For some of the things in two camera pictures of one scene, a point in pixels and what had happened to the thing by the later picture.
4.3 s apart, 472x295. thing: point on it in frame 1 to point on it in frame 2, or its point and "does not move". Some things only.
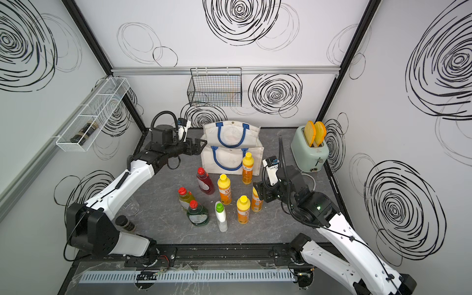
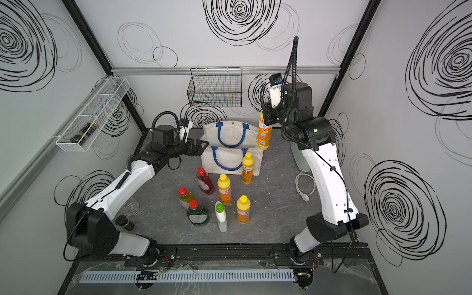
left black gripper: x=196 y=150 does not move
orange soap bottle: x=257 y=204 to x=264 y=133
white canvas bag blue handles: x=224 y=145 does not move
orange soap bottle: x=247 y=168 does not move
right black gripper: x=263 y=191 to x=268 y=119
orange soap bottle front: x=243 y=205 does not move
